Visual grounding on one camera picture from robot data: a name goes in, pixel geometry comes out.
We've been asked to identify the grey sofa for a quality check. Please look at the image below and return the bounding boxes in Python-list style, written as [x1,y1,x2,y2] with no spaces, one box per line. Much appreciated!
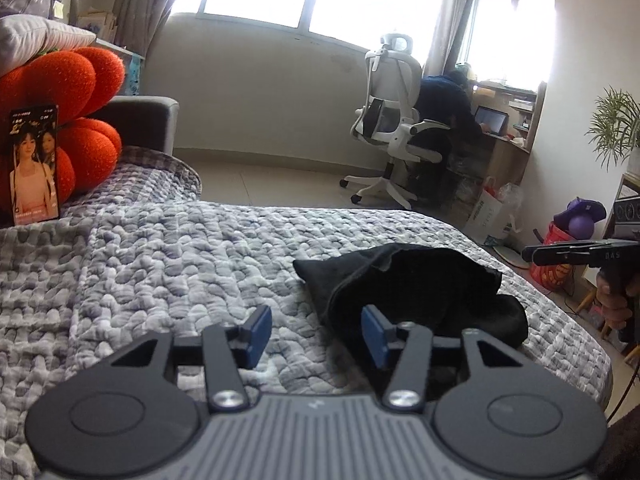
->
[102,96,180,157]

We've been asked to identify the black pants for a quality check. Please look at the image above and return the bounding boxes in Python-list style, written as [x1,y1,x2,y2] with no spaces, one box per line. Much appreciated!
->
[292,242,530,348]

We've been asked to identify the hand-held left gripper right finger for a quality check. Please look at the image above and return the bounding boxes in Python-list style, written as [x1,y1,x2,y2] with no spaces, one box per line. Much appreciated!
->
[361,304,523,413]

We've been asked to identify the blue patterned bag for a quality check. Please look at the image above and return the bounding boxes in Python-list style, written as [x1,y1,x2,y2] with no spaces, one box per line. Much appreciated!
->
[122,55,143,97]

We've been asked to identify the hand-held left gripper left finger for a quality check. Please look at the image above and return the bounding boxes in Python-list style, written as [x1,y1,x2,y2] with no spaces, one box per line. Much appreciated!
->
[107,305,273,413]

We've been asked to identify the grey checked blanket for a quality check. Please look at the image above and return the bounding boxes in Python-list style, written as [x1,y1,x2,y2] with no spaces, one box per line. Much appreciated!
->
[0,146,613,480]

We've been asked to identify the green potted plant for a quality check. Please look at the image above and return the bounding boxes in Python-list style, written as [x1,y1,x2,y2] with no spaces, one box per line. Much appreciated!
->
[587,86,640,171]

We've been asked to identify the white paper bag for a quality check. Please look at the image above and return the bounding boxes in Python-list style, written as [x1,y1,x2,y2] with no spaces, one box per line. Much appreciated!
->
[462,176,506,246]

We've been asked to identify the red bag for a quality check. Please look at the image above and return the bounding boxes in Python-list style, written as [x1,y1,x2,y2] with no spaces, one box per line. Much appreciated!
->
[529,220,573,291]

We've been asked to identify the white pillow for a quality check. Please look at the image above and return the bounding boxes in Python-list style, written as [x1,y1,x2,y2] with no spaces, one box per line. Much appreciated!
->
[0,15,97,76]

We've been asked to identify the smartphone showing video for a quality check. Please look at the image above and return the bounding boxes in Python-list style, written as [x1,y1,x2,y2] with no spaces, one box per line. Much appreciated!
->
[9,105,62,227]

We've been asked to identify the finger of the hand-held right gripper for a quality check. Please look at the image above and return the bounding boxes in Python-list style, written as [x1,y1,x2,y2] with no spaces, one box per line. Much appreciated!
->
[522,241,608,267]

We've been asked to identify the clear plastic bag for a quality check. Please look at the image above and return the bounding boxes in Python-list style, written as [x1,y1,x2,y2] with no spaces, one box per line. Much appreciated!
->
[497,182,523,233]

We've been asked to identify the red flower cushion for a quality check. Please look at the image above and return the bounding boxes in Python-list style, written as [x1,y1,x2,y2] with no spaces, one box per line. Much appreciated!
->
[0,46,126,211]

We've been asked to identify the wooden desk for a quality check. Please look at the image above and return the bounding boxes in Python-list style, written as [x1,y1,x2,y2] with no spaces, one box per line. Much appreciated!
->
[452,80,548,201]

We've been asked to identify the laptop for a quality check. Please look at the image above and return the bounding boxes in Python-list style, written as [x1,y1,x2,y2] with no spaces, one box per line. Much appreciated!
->
[475,106,510,136]

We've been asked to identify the black cable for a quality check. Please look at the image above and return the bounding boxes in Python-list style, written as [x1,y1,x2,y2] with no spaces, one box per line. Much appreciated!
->
[607,345,640,416]

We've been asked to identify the white office chair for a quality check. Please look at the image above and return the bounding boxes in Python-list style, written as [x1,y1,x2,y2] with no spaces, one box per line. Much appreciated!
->
[340,33,453,211]

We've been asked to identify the person's right hand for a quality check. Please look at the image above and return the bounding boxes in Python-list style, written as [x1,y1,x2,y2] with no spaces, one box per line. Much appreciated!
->
[597,272,640,331]

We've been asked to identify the purple ball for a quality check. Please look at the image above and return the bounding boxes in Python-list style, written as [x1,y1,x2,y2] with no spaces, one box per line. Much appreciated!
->
[552,197,607,241]

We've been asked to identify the beige curtain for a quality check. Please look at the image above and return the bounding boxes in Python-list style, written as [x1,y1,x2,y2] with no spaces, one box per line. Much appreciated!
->
[422,0,481,78]

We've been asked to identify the grey patterned curtain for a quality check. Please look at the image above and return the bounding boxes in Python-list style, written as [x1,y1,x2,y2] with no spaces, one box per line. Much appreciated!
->
[112,0,196,58]

